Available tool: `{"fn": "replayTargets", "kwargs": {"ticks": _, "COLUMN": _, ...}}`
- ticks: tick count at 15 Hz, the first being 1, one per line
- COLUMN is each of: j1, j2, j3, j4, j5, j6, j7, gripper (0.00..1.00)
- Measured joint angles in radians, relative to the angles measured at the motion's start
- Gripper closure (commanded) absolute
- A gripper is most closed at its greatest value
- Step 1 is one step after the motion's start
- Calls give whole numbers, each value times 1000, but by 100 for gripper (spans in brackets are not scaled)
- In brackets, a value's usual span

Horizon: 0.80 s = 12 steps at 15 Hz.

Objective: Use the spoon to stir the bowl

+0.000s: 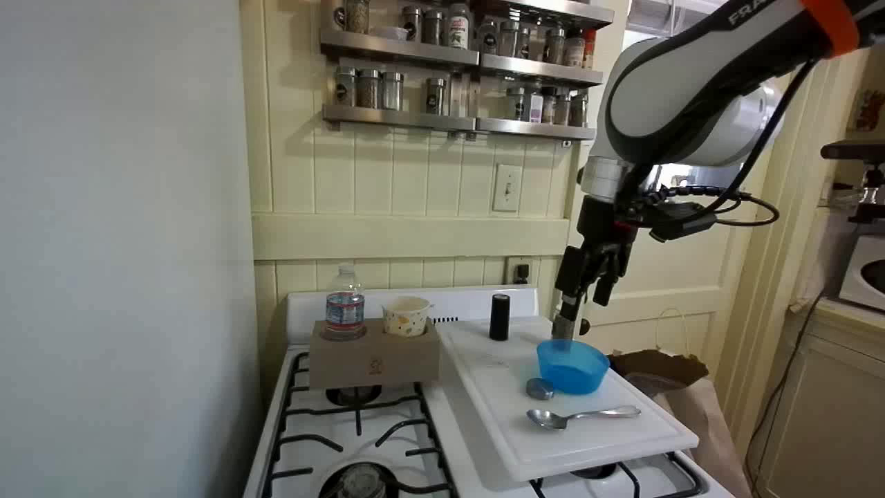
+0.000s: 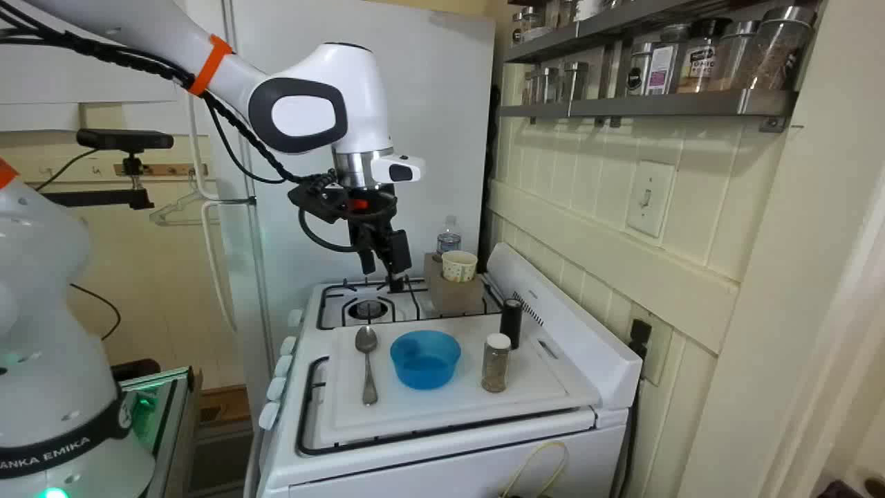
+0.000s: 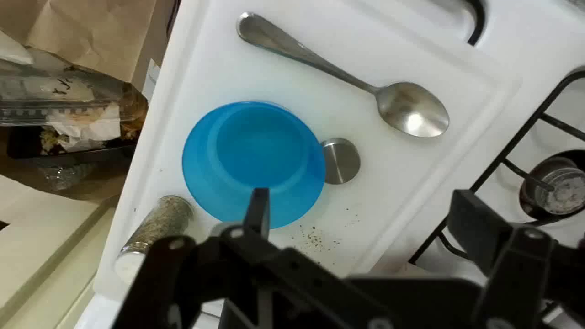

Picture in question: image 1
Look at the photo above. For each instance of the cream light switch plate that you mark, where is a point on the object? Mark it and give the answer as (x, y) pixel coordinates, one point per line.
(508, 189)

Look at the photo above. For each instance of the metal spoon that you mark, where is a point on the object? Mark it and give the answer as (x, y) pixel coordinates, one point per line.
(546, 419)

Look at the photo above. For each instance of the blue plastic bowl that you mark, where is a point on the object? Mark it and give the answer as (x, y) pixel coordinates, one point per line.
(572, 362)

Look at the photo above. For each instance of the dark countertop appliance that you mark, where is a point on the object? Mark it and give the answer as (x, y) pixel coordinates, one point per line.
(861, 174)

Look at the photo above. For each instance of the brown cardboard box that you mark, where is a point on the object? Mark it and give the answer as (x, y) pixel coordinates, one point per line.
(376, 359)

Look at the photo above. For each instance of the glass spice jar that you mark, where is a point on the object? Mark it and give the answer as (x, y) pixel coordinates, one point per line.
(555, 41)
(492, 34)
(410, 22)
(540, 104)
(579, 109)
(439, 94)
(461, 26)
(395, 92)
(514, 34)
(345, 86)
(518, 104)
(579, 47)
(352, 14)
(369, 88)
(562, 105)
(432, 26)
(532, 41)

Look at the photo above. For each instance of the brown paper bag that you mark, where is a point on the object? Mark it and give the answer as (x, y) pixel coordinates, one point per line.
(702, 415)

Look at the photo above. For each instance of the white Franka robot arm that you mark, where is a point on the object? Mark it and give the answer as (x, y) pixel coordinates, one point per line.
(683, 92)

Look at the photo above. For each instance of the black cylindrical shaker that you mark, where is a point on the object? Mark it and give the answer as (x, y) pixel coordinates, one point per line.
(499, 318)

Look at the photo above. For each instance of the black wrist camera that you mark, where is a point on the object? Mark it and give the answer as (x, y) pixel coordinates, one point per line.
(680, 221)

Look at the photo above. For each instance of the cream wall outlet plate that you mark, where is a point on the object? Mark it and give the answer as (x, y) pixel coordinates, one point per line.
(521, 261)

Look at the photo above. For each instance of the white microwave oven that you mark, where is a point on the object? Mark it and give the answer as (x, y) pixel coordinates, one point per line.
(861, 275)

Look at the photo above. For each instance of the white gas stove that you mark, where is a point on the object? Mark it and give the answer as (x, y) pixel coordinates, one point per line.
(461, 451)

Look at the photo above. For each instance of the white refrigerator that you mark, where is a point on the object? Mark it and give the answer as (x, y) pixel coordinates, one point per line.
(121, 250)

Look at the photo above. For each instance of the metal spice shelf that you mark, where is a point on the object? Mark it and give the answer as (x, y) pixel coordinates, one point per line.
(416, 120)
(416, 50)

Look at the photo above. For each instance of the black burner grate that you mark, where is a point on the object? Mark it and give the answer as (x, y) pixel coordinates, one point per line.
(358, 426)
(687, 470)

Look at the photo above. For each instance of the cream cabinet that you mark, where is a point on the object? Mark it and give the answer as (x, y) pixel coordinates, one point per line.
(832, 415)

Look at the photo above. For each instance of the cream patterned cup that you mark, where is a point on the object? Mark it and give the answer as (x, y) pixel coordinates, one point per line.
(407, 318)

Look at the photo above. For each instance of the glass jar with lid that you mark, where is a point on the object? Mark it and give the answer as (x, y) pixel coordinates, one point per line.
(345, 308)

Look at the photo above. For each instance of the round stove burner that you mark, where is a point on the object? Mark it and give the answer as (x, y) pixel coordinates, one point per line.
(360, 483)

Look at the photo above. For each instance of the white cutting board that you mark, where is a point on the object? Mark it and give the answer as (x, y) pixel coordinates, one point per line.
(600, 444)

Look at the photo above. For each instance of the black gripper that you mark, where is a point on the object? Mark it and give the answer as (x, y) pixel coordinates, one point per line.
(605, 229)

